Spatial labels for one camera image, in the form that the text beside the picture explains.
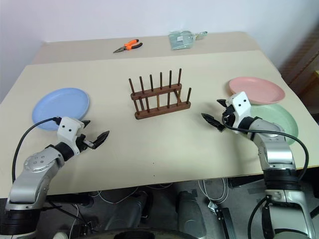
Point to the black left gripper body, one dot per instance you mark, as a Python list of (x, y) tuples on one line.
[(82, 144)]

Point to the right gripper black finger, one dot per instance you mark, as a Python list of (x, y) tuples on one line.
[(223, 102), (213, 120)]

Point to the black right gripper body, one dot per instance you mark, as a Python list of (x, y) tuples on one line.
[(230, 118)]

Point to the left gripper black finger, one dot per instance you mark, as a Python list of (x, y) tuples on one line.
[(86, 123), (102, 138)]

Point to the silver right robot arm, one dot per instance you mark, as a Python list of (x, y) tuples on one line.
[(276, 154)]

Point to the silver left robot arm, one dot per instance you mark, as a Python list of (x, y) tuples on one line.
[(30, 184)]

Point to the wooden dish rack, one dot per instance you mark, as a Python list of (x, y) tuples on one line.
[(162, 108)]

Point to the blue plate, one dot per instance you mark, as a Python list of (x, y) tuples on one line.
[(61, 105)]

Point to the pink plate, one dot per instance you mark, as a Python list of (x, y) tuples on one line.
[(256, 87)]

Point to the green plate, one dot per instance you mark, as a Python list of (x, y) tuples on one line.
[(279, 117)]

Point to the dark grey rounded robot leg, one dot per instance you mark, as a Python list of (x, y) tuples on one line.
[(190, 211), (129, 211)]

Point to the brown wooden cabinet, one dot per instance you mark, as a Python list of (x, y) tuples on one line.
[(304, 64)]

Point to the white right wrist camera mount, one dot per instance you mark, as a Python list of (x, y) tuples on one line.
[(240, 103)]

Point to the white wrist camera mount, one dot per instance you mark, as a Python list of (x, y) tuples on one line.
[(240, 103), (68, 129)]

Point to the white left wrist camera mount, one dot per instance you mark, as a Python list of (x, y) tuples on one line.
[(68, 129)]

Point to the black table frame bar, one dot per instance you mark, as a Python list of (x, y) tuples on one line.
[(246, 182)]

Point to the black metal bracket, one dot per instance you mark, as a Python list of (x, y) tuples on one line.
[(224, 221)]

